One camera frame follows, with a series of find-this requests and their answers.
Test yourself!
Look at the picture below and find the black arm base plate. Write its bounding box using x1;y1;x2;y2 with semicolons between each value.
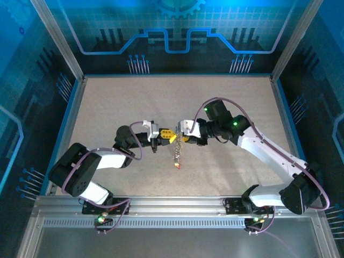
82;197;131;216
224;197;275;216

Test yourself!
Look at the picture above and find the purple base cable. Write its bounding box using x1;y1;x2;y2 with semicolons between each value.
94;198;132;235
246;205;298;258

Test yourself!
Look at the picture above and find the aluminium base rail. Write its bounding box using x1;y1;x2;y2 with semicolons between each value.
32;195;323;219

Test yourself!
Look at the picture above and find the aluminium frame post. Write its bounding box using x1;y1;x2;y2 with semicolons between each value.
270;0;323;79
29;0;84;79

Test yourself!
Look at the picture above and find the grey slotted cable duct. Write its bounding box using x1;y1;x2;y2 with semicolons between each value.
42;217;247;229

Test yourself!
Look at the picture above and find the aluminium side rail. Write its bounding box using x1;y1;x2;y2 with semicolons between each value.
269;76;310;196
45;76;87;196

